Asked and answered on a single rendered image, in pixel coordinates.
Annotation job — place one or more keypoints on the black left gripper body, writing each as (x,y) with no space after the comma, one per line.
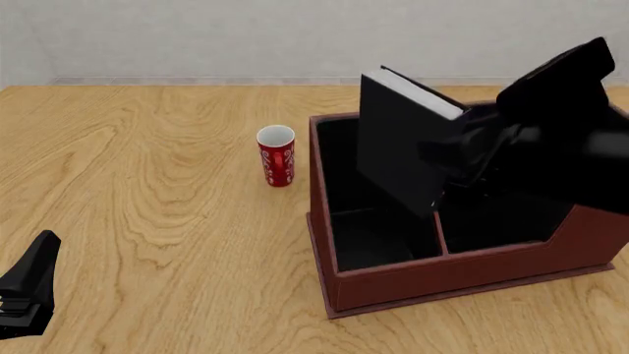
(27,317)

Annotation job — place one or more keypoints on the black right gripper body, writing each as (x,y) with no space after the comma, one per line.
(491,155)

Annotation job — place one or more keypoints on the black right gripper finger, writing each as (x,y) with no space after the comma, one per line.
(444,153)

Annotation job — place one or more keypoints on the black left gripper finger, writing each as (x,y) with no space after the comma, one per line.
(37,265)

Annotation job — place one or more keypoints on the black hardcover book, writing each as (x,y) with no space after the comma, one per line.
(393,147)

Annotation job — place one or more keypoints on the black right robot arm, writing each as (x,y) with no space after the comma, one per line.
(589,169)

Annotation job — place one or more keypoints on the red-brown desk caddy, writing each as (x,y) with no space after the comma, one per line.
(442,284)

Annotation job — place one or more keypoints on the red patterned mug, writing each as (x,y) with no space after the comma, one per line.
(276,166)

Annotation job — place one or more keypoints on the grey wall skirting board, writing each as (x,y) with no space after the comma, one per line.
(196,80)

